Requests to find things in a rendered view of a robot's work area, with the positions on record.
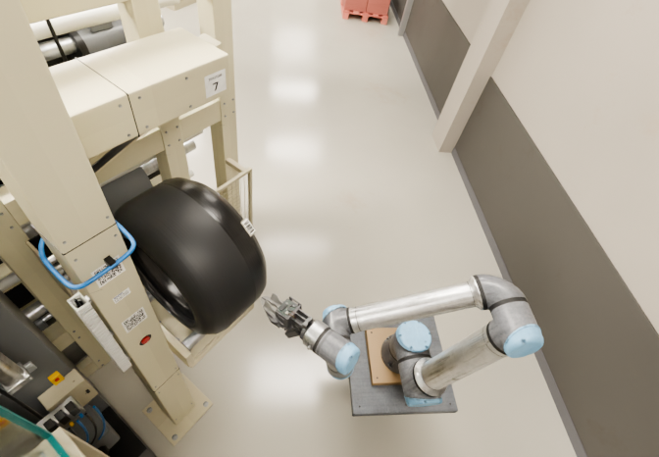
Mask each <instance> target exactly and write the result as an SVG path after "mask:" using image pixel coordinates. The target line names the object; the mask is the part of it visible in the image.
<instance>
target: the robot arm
mask: <svg viewBox="0 0 659 457"><path fill-rule="evenodd" d="M292 300H294V301H295V302H297V303H298V305H297V304H296V303H294V302H293V301H292ZM261 302H262V305H263V308H264V310H265V312H266V314H267V316H268V318H269V320H270V322H271V323H272V324H273V325H275V326H277V327H278V328H283V329H284V330H286V332H285V335H286V336H287V337H288V338H292V337H295V336H298V335H300V338H301V339H302V343H303V344H304V345H305V346H306V347H307V349H308V350H309V349H310V350H312V351H313V352H314V353H315V354H317V355H318V356H319V357H321V358H322V359H323V360H325V361H326V363H327V369H328V372H329V374H330V375H331V376H332V377H333V378H334V379H336V380H345V379H347V378H349V377H350V376H351V374H352V372H353V370H354V366H355V365H356V363H357V361H358V359H359V355H360V350H359V348H358V347H357V346H356V345H355V344H354V343H352V342H351V339H350V334H352V333H356V332H358V331H363V330H371V329H376V328H381V327H385V326H390V325H395V324H400V323H403V324H401V325H400V326H399V327H398V328H397V330H396V332H395V333H394V334H392V335H390V336H389V337H388V338H387V339H386V340H385V341H384V342H383V344H382V346H381V350H380V354H381V358H382V360H383V362H384V364H385V365H386V366H387V367H388V368H389V369H390V370H391V371H392V372H393V373H396V374H399V375H400V378H401V383H402V388H403V393H404V397H405V401H406V404H407V405H408V406H409V407H424V406H432V405H437V404H441V403H442V397H441V394H443V393H444V391H445V390H446V388H447V386H448V385H450V384H452V383H454V382H455V381H458V380H460V379H462V378H464V377H466V376H468V375H470V374H472V373H474V372H476V371H478V370H480V369H483V368H485V367H487V366H489V365H491V364H493V363H495V362H497V361H499V360H501V359H503V358H505V357H507V356H508V357H510V358H521V357H525V356H527V355H531V354H533V353H534V352H536V351H537V350H539V349H540V348H541V347H542V345H543V343H544V339H543V336H542V334H541V329H540V327H539V326H538V324H537V322H536V320H535V317H534V315H533V313H532V310H531V307H530V305H529V303H528V301H527V298H526V296H525V294H524V293H523V292H522V291H521V290H520V289H519V288H518V287H517V286H516V285H514V284H513V283H511V282H509V281H508V280H506V279H502V278H499V277H496V276H492V275H474V276H471V277H470V278H469V280H468V281H466V282H462V283H457V284H453V285H448V286H445V287H440V288H436V289H431V290H427V291H422V292H418V293H414V294H409V295H405V296H400V297H396V298H391V299H387V300H383V301H379V302H374V303H370V304H365V305H361V306H356V307H349V308H346V307H345V306H344V305H341V304H337V305H332V306H329V307H328V308H327V309H325V310H324V312H323V321H320V320H317V321H315V320H313V318H311V317H310V316H309V315H307V314H306V313H304V312H303V311H302V304H300V303H299V302H298V301H296V300H295V299H293V298H292V297H291V296H289V299H288V298H287V299H286V300H285V301H281V300H279V298H278V296H277V295H276V294H275V293H273V294H272V296H271V297H270V296H262V297H261ZM271 305H272V306H275V307H277V308H276V309H274V308H273V307H272V306H271ZM474 307H476V308H478V309H480V310H482V311H483V310H489V311H490V314H491V316H492V319H493V320H491V321H490V322H488V323H487V325H485V326H483V327H482V328H480V329H479V330H476V331H475V332H473V333H471V334H470V335H468V336H467V337H465V338H463V339H462V340H460V341H459V342H457V343H455V344H454V345H452V346H450V347H449V348H447V349H446V350H444V351H442V352H441V353H439V354H437V355H436V356H434V357H433V358H432V357H431V353H430V346H431V333H430V331H429V330H428V328H427V327H426V326H425V325H423V324H422V323H420V322H417V321H414V320H419V319H422V318H427V317H432V316H436V315H441V314H446V313H451V312H455V311H460V310H465V309H470V308H474Z"/></svg>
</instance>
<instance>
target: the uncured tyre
mask: <svg viewBox="0 0 659 457"><path fill-rule="evenodd" d="M114 220H116V221H117V222H118V223H119V224H120V225H122V226H123V227H124V228H125V229H126V230H127V231H128V232H129V233H130V234H131V236H132V237H133V238H134V240H135V242H136V246H135V249H134V251H133V252H132V253H131V254H130V258H131V260H132V262H133V264H134V266H135V268H136V271H137V273H138V275H139V278H140V280H141V282H142V284H143V285H144V286H145V288H146V289H147V290H148V291H149V292H150V293H151V295H152V296H153V297H154V298H155V299H156V300H157V301H158V302H159V303H160V304H161V305H162V306H163V307H164V308H165V309H166V310H167V311H168V312H169V313H170V314H171V315H172V316H173V317H175V318H176V319H177V320H178V321H179V322H181V323H182V324H183V325H184V326H186V327H187V328H189V329H190V330H192V331H194V332H196V333H199V334H217V333H220V332H222V331H223V330H226V329H227V328H228V327H229V326H230V325H231V324H232V323H233V322H235V321H236V320H237V319H238V318H239V317H240V316H241V315H242V314H243V313H244V312H245V311H246V310H247V309H248V308H249V307H250V306H251V305H252V304H253V303H254V302H255V301H256V300H257V299H258V298H259V297H260V295H261V294H262V293H263V291H264V289H265V287H266V284H267V264H266V259H265V256H264V253H263V250H262V248H261V246H260V243H259V241H258V240H257V238H256V236H255V234H253V235H252V236H250V235H249V233H248V232H247V231H246V229H245V228H244V226H243V225H242V224H241V222H242V221H243V220H244V219H243V218H242V217H241V216H240V214H239V213H238V212H237V211H236V210H235V209H234V208H233V207H232V205H231V204H230V203H228V202H227V201H226V199H225V198H224V197H223V196H222V195H220V194H219V193H218V192H217V191H215V190H214V189H212V188H211V187H209V186H207V185H206V184H204V183H201V182H199V181H196V180H191V179H187V178H169V179H166V180H163V181H162V182H160V183H158V184H157V185H155V186H153V187H151V188H150V189H148V190H146V191H145V192H143V193H141V194H139V195H138V196H136V197H134V198H132V199H131V200H129V201H128V202H127V203H125V204H123V205H122V206H121V207H120V208H119V209H118V210H117V211H116V213H115V216H114ZM244 307H245V308H244ZM243 308H244V309H243ZM242 309H243V310H242ZM241 310H242V311H241ZM240 311H241V312H240ZM239 312H240V313H239ZM238 313H239V314H238ZM237 314H238V315H237Z"/></svg>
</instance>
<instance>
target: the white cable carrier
mask: <svg viewBox="0 0 659 457"><path fill-rule="evenodd" d="M67 302H68V303H69V304H70V306H71V307H72V308H73V309H74V310H75V312H76V313H77V315H78V316H79V317H80V319H81V320H82V321H83V323H84V324H85V325H86V326H87V328H88V329H89V330H90V331H91V333H92V334H93V335H94V337H95V338H96V339H97V341H98V342H99V343H100V345H101V346H102V347H103V348H104V350H105V351H106V352H107V353H108V355H109V356H110V357H111V359H112V360H113V361H114V363H115V364H116V365H117V366H118V367H119V368H120V369H121V370H122V371H123V372H125V371H126V370H127V369H128V368H129V367H130V366H132V364H131V362H130V361H129V360H130V358H129V357H128V356H127V355H125V353H124V352H123V350H122V349H121V347H120V346H119V344H118V343H117V341H116V340H115V339H114V338H113V335H114V334H113V333H112V332H111V331H110V330H107V328H106V326H105V325H104V323H103V322H102V321H101V319H100V318H99V316H98V315H97V313H96V312H95V310H94V309H93V308H92V306H91V304H90V303H91V302H92V301H91V300H90V298H89V297H88V296H87V295H86V296H84V297H83V296H82V295H81V294H80V293H79V292H78V293H77V294H75V295H74V296H72V297H71V298H70V299H68V300H67Z"/></svg>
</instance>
